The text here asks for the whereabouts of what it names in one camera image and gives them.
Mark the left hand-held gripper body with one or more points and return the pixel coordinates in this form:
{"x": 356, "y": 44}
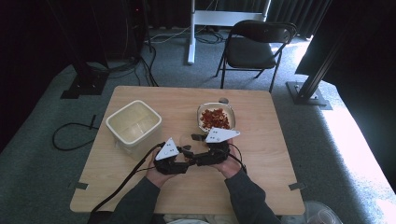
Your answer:
{"x": 169, "y": 161}

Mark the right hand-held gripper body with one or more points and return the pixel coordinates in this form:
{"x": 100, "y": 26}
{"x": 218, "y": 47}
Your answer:
{"x": 214, "y": 152}

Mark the person's left hand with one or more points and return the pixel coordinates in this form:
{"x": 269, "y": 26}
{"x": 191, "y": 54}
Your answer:
{"x": 158, "y": 177}

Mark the person's right hand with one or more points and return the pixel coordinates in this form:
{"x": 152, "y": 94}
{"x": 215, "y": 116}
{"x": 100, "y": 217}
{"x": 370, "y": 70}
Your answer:
{"x": 230, "y": 166}

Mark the pile of red dried snacks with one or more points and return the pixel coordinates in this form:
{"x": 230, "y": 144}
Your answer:
{"x": 214, "y": 119}

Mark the cream container with snacks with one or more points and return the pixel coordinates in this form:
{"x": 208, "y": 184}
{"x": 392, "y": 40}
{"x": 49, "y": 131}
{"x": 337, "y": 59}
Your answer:
{"x": 214, "y": 109}

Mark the round table grommet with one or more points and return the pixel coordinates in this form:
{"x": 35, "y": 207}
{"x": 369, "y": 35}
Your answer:
{"x": 223, "y": 100}

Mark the empty cream square container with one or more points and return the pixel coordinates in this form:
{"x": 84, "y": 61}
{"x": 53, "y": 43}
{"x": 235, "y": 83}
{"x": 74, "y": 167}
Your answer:
{"x": 134, "y": 124}

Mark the person's lap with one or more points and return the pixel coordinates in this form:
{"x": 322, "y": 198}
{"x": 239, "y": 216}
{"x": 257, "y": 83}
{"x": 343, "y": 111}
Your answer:
{"x": 199, "y": 219}

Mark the grey tape strip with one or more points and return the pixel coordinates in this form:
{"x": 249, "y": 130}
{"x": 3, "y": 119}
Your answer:
{"x": 297, "y": 186}
{"x": 77, "y": 185}

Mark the black folding chair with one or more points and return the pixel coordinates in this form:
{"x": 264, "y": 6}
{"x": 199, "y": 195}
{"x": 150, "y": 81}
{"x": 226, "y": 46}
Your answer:
{"x": 252, "y": 51}

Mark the black beam stand bolted plate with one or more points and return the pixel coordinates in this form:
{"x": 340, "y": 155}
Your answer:
{"x": 306, "y": 93}

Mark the black stand with flat base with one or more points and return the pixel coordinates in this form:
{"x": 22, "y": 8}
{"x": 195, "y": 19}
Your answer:
{"x": 85, "y": 81}

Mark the clear plastic bin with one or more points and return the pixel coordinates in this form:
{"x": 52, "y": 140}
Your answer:
{"x": 320, "y": 214}

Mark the black computer tower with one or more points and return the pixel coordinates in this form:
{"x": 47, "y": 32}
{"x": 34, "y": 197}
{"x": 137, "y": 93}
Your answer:
{"x": 135, "y": 28}

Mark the white desk frame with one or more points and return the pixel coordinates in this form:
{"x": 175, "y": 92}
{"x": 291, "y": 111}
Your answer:
{"x": 214, "y": 18}

